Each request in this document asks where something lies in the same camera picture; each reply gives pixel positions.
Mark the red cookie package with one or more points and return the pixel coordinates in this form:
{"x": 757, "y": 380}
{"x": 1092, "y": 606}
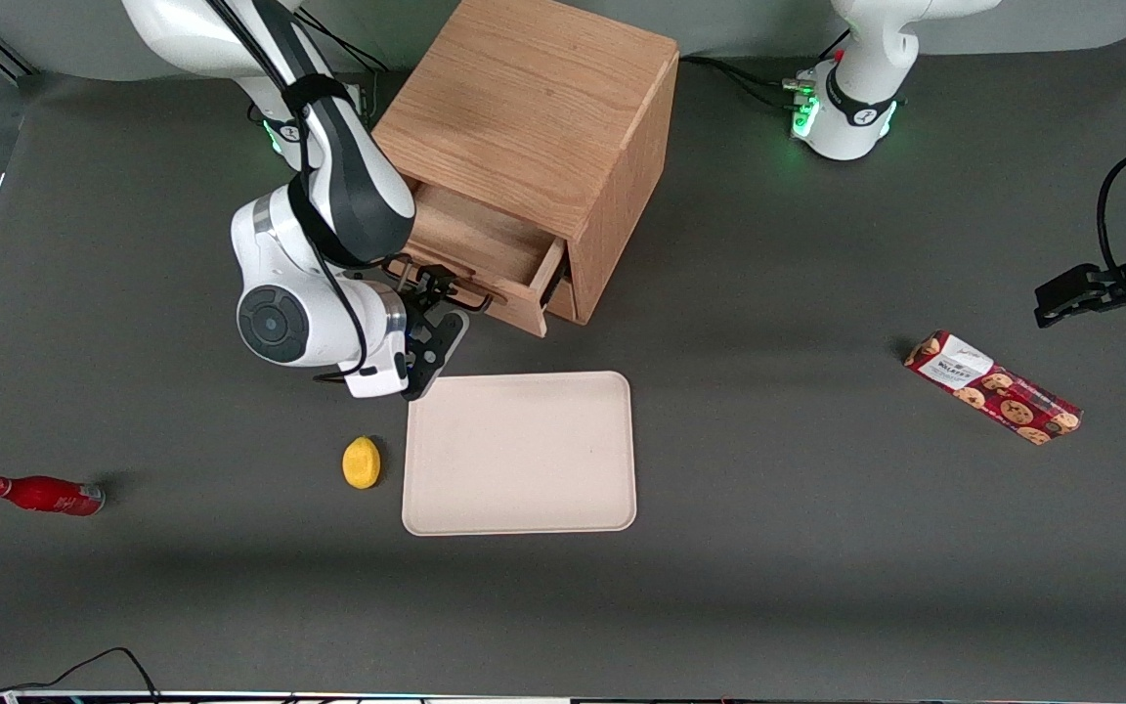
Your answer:
{"x": 998, "y": 389}

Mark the wooden drawer with clean front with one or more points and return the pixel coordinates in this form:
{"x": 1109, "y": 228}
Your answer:
{"x": 563, "y": 305}

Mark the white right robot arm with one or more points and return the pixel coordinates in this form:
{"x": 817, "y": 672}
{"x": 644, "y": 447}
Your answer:
{"x": 280, "y": 284}

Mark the beige rectangular tray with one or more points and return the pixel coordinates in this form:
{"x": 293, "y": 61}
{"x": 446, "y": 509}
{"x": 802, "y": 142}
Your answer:
{"x": 524, "y": 455}

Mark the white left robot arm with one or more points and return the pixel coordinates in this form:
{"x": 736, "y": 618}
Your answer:
{"x": 856, "y": 108}

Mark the red drink bottle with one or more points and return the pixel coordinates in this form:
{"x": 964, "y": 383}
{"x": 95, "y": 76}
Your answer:
{"x": 45, "y": 495}

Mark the yellow lemon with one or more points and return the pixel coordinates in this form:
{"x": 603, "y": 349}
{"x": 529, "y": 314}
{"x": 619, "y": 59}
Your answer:
{"x": 362, "y": 463}

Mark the wooden drawer cabinet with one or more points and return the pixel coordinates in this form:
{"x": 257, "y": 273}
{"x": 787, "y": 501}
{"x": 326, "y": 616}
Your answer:
{"x": 524, "y": 98}

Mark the wooden drawer with worn front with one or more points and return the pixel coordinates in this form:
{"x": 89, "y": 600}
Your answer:
{"x": 485, "y": 244}

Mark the dark grey table mat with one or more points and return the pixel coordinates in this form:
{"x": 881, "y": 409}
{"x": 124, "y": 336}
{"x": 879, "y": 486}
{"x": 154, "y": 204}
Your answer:
{"x": 817, "y": 587}

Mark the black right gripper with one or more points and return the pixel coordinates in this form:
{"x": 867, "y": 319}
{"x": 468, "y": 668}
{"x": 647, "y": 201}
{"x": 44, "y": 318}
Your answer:
{"x": 423, "y": 293}

